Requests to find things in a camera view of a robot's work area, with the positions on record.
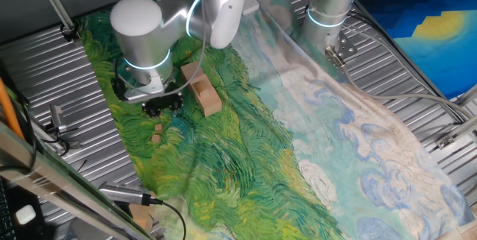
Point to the white power strip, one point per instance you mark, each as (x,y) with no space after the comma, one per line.
(252,5)

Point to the aluminium frame beam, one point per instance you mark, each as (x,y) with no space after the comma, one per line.
(56,180)

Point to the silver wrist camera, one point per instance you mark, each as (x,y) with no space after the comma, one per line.
(145,91)

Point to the white earbuds case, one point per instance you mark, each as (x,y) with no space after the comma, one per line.
(26,214)

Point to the grey black camera mount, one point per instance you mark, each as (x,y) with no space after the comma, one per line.
(57,117)

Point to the metal corner bracket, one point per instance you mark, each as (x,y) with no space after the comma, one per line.
(445,141)

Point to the blue yellow painted cloth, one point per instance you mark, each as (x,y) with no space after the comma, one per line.
(428,53)

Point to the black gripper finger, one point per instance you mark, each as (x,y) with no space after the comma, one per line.
(151,111)
(176,102)

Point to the tiny wooden cube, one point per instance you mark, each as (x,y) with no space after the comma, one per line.
(158,127)
(155,138)

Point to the silver ribbed camera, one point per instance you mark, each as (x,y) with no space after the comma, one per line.
(119,192)

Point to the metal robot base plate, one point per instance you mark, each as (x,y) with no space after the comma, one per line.
(346,46)

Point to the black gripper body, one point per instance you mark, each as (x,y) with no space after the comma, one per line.
(162,102)

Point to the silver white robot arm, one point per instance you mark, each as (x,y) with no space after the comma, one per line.
(141,35)

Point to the orange tube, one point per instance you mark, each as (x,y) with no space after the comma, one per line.
(7,109)

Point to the green blue painted cloth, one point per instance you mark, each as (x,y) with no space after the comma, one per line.
(298,139)

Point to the black keyboard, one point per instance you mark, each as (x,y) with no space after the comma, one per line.
(4,217)

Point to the aluminium profile bar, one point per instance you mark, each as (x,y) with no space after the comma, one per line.
(466,126)

